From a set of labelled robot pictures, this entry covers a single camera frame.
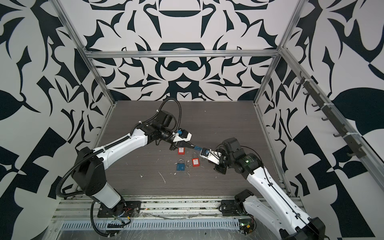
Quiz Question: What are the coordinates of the red padlock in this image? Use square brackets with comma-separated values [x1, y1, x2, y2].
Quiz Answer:
[192, 153, 200, 167]
[178, 148, 186, 155]

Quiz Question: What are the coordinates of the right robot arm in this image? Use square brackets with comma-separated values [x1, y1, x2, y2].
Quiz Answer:
[201, 138, 326, 240]

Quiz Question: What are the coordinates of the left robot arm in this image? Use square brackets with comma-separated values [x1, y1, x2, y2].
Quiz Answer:
[70, 111, 198, 210]

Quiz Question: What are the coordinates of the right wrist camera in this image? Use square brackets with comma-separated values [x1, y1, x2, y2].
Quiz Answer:
[200, 148, 222, 165]

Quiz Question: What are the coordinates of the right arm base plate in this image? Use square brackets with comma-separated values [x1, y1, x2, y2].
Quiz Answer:
[218, 199, 262, 218]

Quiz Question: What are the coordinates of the black corrugated cable conduit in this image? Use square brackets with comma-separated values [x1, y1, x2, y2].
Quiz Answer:
[55, 97, 183, 199]

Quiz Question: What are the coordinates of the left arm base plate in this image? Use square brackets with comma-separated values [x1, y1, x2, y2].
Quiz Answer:
[97, 201, 142, 218]

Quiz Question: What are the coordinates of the aluminium frame crossbar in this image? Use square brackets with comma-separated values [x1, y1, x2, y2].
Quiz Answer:
[85, 50, 278, 59]

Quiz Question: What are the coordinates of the black hook rail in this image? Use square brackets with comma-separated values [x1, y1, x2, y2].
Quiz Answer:
[297, 72, 367, 159]

